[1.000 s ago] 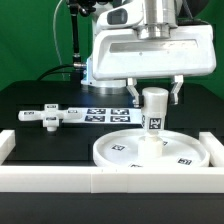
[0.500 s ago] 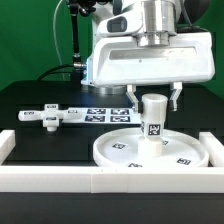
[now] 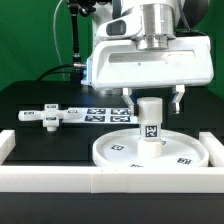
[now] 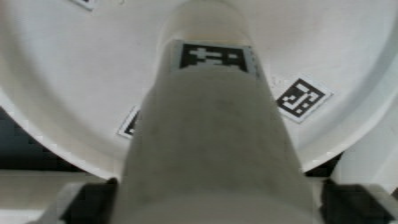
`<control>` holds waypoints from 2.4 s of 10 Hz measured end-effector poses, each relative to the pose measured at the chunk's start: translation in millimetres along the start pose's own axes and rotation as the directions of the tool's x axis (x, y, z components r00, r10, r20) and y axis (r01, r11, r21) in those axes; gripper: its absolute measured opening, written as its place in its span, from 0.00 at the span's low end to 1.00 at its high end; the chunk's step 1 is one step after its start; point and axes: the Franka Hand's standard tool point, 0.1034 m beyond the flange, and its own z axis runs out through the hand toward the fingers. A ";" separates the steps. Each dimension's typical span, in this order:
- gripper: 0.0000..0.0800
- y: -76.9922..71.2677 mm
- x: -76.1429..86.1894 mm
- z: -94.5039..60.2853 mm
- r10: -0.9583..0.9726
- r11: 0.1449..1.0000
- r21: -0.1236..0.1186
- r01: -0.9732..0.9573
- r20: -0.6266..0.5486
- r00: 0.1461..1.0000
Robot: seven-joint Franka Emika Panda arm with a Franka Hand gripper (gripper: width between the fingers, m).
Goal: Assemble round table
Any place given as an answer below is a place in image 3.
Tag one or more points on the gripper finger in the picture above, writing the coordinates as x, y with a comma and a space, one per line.
178, 93
126, 96

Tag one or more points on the black camera pole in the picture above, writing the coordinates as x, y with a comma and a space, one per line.
84, 8

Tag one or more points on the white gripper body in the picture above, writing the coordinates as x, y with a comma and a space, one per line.
118, 64

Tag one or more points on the white right fence block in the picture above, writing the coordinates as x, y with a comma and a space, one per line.
214, 147

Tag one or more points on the white fiducial marker sheet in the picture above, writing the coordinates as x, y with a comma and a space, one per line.
104, 116

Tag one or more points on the white round table top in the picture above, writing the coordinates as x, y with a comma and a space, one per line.
124, 149

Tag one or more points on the white left fence block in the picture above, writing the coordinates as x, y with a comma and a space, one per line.
7, 143

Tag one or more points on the white fence block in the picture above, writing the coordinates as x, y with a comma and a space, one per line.
214, 147
7, 143

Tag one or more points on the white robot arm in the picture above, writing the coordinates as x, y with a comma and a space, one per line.
136, 47

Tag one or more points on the white cross-shaped table base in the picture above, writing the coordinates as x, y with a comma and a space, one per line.
50, 116

